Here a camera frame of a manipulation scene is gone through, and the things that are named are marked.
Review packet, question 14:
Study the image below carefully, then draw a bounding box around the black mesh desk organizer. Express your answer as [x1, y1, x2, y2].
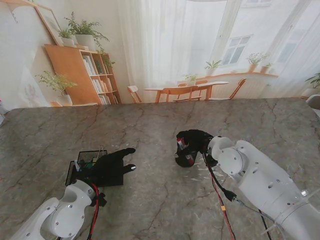
[64, 149, 125, 188]

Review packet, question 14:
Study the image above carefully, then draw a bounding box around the red black left arm cable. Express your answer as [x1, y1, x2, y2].
[86, 183, 107, 240]

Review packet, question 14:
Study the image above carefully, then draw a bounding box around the printed room scene backdrop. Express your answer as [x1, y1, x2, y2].
[0, 0, 320, 110]

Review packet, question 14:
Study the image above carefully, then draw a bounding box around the black mesh pen cup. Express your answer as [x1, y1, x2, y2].
[174, 147, 201, 168]

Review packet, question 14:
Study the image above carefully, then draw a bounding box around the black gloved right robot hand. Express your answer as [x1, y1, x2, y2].
[176, 129, 214, 157]

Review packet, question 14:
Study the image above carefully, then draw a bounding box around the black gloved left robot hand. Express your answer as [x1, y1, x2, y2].
[86, 147, 137, 185]

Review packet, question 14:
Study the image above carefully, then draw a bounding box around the red black right arm cable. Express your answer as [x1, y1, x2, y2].
[203, 152, 273, 240]

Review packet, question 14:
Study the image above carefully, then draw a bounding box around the red black arm cable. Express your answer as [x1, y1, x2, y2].
[86, 183, 107, 240]
[203, 152, 273, 240]

